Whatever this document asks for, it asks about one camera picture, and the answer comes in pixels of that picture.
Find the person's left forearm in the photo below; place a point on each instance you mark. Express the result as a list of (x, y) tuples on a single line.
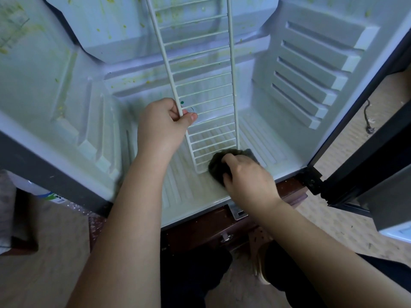
[(119, 240)]

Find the person's right forearm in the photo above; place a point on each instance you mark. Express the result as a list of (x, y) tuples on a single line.
[(327, 259)]

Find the green cap water bottle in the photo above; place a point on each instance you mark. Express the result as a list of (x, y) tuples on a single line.
[(42, 192)]

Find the dark red wooden stand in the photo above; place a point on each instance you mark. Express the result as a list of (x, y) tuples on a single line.
[(205, 231)]

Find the grey mini fridge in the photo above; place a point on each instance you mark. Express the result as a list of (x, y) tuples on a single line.
[(51, 144)]

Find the fridge door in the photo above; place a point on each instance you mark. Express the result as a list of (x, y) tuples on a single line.
[(369, 189)]

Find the dark grey cloth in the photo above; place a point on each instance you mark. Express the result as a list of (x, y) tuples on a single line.
[(221, 163)]

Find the person's left hand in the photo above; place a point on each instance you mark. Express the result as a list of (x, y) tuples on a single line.
[(160, 128)]

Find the person's dark trousers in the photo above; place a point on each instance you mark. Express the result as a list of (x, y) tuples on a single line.
[(199, 272)]

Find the person's right hand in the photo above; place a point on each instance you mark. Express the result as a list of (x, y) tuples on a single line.
[(249, 182)]

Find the person's right foot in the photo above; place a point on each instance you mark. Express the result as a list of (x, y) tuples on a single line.
[(260, 263)]

